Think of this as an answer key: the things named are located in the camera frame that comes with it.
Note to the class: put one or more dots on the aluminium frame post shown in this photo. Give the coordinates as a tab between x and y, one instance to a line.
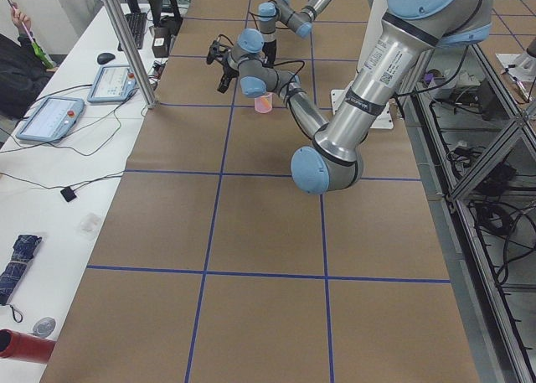
127	42

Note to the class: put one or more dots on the person in black jacket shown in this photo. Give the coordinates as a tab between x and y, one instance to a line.
23	75

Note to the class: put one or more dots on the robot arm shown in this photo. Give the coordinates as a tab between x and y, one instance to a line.
272	12
409	27

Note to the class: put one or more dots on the near teach pendant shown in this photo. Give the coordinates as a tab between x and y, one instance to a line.
52	119

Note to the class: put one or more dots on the small black adapter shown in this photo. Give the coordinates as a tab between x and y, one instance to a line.
68	194

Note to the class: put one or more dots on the black box with label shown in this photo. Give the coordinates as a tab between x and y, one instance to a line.
161	42

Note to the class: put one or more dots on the teach pendant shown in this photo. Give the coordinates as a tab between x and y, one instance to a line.
112	84
52	119

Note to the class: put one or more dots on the red cylinder bottle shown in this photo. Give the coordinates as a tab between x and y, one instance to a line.
25	347

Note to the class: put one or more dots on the folded blue umbrella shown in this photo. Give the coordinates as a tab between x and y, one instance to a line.
23	252

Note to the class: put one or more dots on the green plastic tool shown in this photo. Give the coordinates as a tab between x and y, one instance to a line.
42	56

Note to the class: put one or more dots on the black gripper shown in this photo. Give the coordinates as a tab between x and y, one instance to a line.
229	67
270	49

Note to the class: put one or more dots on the black keyboard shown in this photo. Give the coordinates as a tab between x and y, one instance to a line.
137	23

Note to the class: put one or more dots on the round metal tin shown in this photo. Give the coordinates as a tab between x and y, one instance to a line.
44	327

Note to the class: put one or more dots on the black computer mouse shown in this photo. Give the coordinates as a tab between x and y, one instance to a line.
104	58

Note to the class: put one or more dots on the pink mesh pen holder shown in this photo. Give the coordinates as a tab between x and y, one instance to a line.
264	104

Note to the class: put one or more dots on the clear plastic bag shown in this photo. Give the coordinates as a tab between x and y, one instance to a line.
90	226

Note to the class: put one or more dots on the far teach pendant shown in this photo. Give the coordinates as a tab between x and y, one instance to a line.
112	84

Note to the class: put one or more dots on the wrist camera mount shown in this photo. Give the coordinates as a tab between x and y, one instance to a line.
216	52

